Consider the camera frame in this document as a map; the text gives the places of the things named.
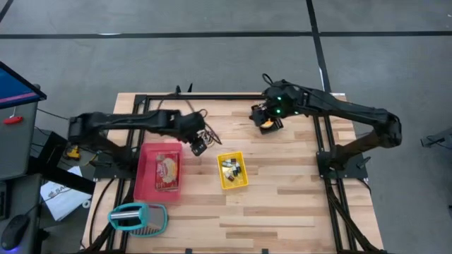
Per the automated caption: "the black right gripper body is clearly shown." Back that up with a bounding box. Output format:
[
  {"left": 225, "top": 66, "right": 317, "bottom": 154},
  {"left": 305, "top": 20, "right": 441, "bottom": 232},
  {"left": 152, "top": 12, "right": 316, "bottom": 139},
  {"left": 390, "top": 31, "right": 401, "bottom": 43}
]
[{"left": 263, "top": 102, "right": 285, "bottom": 123}]

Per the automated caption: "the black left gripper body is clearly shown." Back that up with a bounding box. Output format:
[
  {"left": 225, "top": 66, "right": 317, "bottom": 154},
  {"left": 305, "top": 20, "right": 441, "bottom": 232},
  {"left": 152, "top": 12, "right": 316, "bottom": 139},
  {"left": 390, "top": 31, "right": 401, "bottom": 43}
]
[{"left": 178, "top": 112, "right": 206, "bottom": 142}]

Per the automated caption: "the red snack packet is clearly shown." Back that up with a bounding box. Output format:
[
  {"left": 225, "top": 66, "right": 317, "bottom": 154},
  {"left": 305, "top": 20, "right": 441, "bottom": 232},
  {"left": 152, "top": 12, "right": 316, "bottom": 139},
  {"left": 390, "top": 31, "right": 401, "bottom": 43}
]
[{"left": 154, "top": 151, "right": 180, "bottom": 193}]

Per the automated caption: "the yellow slotted plastic basket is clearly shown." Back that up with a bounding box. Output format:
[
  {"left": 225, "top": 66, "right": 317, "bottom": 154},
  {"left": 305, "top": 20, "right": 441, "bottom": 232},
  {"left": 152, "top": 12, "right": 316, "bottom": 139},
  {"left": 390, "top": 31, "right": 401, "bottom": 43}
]
[{"left": 216, "top": 151, "right": 249, "bottom": 191}]

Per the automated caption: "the pink plastic bin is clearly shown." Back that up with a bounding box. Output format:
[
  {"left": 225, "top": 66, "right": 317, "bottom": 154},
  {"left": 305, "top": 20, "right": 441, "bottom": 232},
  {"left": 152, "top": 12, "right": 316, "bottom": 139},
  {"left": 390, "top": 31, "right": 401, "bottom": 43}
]
[{"left": 133, "top": 142, "right": 184, "bottom": 203}]

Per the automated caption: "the teal framed metal grater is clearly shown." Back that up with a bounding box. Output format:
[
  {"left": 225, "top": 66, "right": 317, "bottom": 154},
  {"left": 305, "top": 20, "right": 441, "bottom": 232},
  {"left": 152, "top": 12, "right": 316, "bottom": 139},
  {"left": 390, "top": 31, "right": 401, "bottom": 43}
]
[{"left": 107, "top": 202, "right": 169, "bottom": 238}]

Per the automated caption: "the yellow connector plug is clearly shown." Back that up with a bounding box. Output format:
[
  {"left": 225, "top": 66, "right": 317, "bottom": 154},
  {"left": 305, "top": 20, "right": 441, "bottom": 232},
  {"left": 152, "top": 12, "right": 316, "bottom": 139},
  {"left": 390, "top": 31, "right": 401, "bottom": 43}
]
[{"left": 65, "top": 146, "right": 83, "bottom": 162}]

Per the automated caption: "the black support bar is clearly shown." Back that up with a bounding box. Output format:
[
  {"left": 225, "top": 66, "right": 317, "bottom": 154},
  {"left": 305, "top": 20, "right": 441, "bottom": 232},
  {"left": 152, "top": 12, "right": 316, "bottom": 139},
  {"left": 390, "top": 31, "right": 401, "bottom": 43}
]
[{"left": 27, "top": 155, "right": 97, "bottom": 195}]

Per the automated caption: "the black floor box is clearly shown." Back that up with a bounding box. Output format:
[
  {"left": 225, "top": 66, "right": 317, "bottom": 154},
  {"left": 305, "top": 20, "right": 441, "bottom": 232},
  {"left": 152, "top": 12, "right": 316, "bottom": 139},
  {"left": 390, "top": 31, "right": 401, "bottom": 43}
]
[{"left": 32, "top": 132, "right": 70, "bottom": 167}]

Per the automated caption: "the white printed paper bag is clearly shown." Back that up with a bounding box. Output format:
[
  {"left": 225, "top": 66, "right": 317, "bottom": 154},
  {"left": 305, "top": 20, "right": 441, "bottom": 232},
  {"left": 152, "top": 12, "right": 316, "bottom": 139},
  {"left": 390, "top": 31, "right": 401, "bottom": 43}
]
[{"left": 39, "top": 165, "right": 93, "bottom": 222}]

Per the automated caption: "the red tag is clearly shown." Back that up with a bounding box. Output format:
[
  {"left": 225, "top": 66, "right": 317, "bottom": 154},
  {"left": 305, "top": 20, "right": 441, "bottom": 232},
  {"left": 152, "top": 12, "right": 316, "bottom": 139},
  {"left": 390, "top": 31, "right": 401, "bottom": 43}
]
[{"left": 2, "top": 115, "right": 24, "bottom": 126}]

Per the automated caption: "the blue screen monitor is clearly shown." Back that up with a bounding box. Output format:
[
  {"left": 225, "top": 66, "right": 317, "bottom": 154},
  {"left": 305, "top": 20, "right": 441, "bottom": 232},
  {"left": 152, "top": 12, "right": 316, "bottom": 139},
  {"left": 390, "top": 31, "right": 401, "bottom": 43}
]
[{"left": 0, "top": 60, "right": 48, "bottom": 110}]

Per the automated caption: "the black computer mouse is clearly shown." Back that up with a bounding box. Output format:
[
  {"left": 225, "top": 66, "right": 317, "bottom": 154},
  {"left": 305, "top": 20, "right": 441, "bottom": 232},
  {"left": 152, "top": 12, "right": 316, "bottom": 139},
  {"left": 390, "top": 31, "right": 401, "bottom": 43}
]
[{"left": 0, "top": 214, "right": 31, "bottom": 252}]

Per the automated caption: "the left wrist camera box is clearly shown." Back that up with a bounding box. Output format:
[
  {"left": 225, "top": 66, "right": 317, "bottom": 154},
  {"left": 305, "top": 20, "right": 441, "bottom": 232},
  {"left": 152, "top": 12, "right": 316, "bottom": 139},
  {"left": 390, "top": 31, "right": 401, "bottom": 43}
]
[{"left": 190, "top": 140, "right": 208, "bottom": 157}]

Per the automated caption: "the black metal table frame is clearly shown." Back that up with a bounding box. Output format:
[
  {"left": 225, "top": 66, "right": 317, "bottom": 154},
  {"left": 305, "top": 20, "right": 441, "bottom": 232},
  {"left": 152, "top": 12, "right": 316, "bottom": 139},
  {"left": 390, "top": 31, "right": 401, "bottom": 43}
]
[{"left": 81, "top": 92, "right": 388, "bottom": 254}]

